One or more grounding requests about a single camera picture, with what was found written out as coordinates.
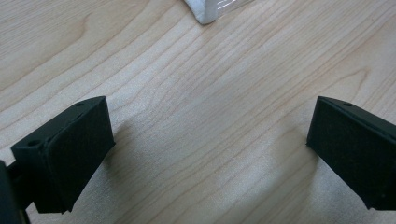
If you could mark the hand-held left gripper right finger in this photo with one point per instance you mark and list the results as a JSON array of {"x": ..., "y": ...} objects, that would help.
[{"x": 358, "y": 149}]

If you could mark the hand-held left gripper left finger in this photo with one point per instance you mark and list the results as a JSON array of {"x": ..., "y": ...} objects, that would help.
[{"x": 71, "y": 161}]

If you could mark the clear plastic bag white trim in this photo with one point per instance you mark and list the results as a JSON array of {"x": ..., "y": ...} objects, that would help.
[{"x": 207, "y": 9}]

